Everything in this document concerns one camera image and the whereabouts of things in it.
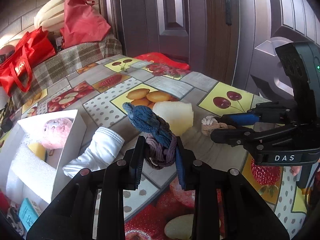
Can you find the blue purple knitted scrunchie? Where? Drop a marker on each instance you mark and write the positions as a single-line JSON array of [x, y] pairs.
[[162, 143]]

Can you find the brown wooden door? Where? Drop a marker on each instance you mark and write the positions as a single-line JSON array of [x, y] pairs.
[[232, 41]]

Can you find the white sock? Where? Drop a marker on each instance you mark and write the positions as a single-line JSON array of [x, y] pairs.
[[101, 152]]

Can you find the fruit pattern tablecloth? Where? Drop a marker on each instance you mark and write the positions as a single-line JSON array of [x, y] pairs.
[[97, 92]]

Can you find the red plastic bag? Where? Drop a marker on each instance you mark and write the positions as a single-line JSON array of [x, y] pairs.
[[156, 57]]

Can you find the yellow sponge block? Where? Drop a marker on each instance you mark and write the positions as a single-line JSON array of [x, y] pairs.
[[39, 150]]

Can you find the pink plush toy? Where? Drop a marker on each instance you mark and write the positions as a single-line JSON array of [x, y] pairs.
[[55, 133]]

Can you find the white cardboard box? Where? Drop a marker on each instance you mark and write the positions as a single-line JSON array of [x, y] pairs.
[[28, 131]]

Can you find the beige knotted rope ball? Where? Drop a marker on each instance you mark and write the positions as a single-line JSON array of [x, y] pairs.
[[210, 123]]

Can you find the pale yellow sponge piece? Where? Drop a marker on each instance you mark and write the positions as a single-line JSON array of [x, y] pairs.
[[178, 115]]

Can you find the plaid covered bench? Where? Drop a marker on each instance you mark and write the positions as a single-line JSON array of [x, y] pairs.
[[65, 63]]

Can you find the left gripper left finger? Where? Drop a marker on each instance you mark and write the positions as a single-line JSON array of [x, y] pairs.
[[124, 174]]

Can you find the cream foam cushions stack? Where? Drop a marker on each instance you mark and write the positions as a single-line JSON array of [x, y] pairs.
[[51, 16]]

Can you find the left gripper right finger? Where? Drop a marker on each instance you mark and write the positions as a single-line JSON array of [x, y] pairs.
[[207, 183]]

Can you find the white bubble foam sheet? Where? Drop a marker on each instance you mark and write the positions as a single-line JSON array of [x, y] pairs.
[[26, 169]]

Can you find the red tote bag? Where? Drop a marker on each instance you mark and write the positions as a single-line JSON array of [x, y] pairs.
[[32, 49]]

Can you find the right hand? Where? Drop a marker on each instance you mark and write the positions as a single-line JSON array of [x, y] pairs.
[[295, 170]]

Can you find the pinkish red paper bag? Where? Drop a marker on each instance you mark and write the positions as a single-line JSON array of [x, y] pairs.
[[82, 23]]

